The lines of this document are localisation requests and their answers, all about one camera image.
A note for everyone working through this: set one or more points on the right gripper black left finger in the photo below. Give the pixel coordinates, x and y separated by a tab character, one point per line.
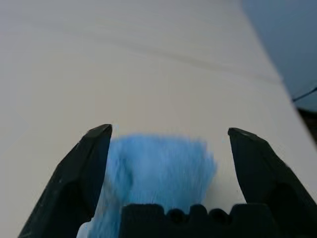
74	178

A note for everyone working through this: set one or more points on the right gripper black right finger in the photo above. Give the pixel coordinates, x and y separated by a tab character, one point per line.
262	168

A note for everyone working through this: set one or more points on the light blue terry rag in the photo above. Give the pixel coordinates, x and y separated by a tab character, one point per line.
161	168

